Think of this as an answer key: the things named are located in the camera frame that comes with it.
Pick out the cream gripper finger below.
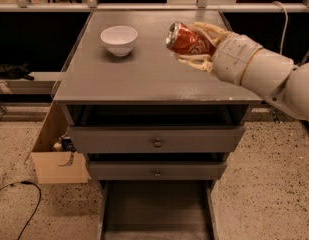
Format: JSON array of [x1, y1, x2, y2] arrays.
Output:
[[188, 22, 235, 47], [174, 53, 213, 74]]

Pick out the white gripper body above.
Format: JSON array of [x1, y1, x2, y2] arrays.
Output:
[[211, 33, 264, 86]]

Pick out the red coke can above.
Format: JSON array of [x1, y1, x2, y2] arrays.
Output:
[[166, 21, 216, 55]]

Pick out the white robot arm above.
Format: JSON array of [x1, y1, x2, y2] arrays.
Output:
[[166, 21, 309, 122]]

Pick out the grey drawer cabinet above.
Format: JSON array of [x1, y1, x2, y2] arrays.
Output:
[[51, 9, 264, 240]]

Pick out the grey top drawer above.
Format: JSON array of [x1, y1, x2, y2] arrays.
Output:
[[67, 126, 245, 153]]

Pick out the grey drawer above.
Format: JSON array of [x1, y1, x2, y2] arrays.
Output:
[[89, 161, 227, 180], [97, 181, 219, 240], [67, 126, 245, 153]]

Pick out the grey middle drawer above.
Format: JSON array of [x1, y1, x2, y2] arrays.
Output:
[[89, 161, 227, 180]]

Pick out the grey bottom drawer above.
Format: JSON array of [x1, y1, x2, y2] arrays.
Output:
[[97, 181, 219, 240]]

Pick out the white ceramic bowl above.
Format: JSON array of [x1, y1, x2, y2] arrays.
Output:
[[100, 26, 138, 57]]

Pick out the items inside cardboard box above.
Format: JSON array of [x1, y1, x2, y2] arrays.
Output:
[[53, 136, 76, 152]]

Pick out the cardboard box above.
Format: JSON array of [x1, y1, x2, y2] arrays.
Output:
[[30, 103, 90, 184]]

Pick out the black object on ledge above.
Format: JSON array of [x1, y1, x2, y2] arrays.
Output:
[[0, 63, 34, 81]]

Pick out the white hanging cable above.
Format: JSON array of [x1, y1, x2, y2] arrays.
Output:
[[272, 0, 290, 56]]

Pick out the metal rail frame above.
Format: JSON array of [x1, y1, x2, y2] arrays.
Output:
[[0, 0, 309, 12]]

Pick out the black floor cable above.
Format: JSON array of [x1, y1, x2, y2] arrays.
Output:
[[0, 180, 42, 240]]

